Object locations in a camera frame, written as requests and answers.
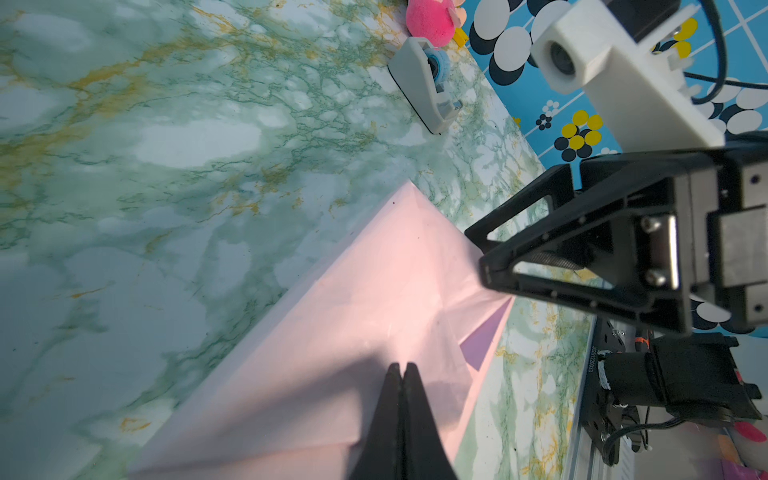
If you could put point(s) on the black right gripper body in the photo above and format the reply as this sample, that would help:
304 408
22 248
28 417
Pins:
719 200

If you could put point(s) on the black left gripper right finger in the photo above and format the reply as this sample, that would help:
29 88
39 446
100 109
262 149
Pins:
424 457

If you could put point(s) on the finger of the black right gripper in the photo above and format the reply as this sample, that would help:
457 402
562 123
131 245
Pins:
615 261
554 186

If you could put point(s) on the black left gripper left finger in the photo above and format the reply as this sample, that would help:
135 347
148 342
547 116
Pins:
381 455

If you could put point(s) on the purple wrapping paper sheet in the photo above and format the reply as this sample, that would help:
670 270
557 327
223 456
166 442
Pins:
295 398

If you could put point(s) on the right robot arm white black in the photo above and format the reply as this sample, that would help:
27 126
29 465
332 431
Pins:
693 377

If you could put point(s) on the pink plush pig toy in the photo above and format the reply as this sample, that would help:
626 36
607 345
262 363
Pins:
435 20

